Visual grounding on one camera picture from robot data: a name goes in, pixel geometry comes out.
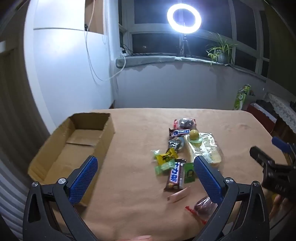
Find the black and white snack packet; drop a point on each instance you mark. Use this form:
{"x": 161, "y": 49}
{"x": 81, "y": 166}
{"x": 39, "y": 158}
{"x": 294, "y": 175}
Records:
{"x": 174, "y": 144}

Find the white cabinet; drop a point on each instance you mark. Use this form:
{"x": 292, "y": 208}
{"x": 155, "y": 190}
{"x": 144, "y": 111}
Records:
{"x": 64, "y": 69}

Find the potted green plant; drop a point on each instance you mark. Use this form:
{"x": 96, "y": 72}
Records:
{"x": 223, "y": 56}

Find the dark cookie packet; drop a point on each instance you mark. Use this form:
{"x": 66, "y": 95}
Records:
{"x": 185, "y": 123}

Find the person's right hand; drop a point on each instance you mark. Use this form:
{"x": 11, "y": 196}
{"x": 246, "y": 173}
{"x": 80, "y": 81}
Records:
{"x": 279, "y": 205}

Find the small brown chocolate bar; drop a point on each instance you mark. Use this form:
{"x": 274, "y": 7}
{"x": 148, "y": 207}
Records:
{"x": 180, "y": 132}

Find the white ribbed panel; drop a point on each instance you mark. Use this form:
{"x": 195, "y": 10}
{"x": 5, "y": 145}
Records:
{"x": 11, "y": 190}

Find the clear packet with red edge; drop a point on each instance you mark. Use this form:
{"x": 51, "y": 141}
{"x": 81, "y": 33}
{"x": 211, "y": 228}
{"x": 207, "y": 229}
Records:
{"x": 203, "y": 206}

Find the green jelly cup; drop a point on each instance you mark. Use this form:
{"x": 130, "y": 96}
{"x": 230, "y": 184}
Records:
{"x": 193, "y": 134}

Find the black tripod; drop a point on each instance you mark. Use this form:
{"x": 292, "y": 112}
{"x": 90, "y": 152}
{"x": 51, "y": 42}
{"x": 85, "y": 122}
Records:
{"x": 185, "y": 42}

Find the brown cardboard box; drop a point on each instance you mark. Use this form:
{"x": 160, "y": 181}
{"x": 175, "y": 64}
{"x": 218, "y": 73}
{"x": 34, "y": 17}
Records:
{"x": 69, "y": 148}

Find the yellow candy packet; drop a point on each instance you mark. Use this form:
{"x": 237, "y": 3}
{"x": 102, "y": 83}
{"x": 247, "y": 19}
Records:
{"x": 165, "y": 158}

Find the white power strip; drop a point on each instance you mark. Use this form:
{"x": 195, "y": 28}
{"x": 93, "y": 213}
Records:
{"x": 123, "y": 51}

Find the dark green curtain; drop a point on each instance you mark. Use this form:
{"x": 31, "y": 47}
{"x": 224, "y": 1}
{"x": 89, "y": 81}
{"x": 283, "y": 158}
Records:
{"x": 282, "y": 46}

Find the window with grey frame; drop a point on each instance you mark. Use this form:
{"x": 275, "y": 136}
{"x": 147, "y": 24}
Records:
{"x": 157, "y": 44}

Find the white lace cloth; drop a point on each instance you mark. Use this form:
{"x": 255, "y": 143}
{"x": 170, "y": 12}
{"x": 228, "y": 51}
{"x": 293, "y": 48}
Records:
{"x": 286, "y": 113}

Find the grey window sill cover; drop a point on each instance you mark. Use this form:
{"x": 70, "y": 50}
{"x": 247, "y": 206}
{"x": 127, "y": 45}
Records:
{"x": 143, "y": 60}

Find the dark red cabinet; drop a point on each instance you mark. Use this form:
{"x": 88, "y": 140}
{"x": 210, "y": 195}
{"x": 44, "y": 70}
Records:
{"x": 261, "y": 115}

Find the tan table cloth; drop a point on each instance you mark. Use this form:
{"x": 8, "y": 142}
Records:
{"x": 138, "y": 204}

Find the green printed bag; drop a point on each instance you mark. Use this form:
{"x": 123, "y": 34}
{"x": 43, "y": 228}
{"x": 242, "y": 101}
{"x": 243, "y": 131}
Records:
{"x": 240, "y": 97}

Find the small dark green packet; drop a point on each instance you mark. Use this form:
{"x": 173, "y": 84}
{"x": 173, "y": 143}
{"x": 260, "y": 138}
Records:
{"x": 190, "y": 173}

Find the brown wooden door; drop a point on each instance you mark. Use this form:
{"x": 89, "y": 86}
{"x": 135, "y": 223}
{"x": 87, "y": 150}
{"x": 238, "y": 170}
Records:
{"x": 13, "y": 92}

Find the light green candy packet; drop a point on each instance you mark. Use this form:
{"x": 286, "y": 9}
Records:
{"x": 164, "y": 168}

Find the clear bag of sliced bread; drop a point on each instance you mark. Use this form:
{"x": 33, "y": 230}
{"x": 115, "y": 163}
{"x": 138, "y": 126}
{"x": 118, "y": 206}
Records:
{"x": 205, "y": 153}

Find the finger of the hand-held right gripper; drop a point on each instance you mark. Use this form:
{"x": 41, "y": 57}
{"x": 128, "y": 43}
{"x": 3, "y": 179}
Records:
{"x": 260, "y": 154}
{"x": 281, "y": 143}

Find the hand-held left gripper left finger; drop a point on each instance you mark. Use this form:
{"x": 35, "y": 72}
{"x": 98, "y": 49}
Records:
{"x": 84, "y": 179}

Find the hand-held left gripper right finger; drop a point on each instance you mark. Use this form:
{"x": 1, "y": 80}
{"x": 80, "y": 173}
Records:
{"x": 208, "y": 179}

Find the large brown chocolate bar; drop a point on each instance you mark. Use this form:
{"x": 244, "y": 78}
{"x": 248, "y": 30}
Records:
{"x": 175, "y": 177}

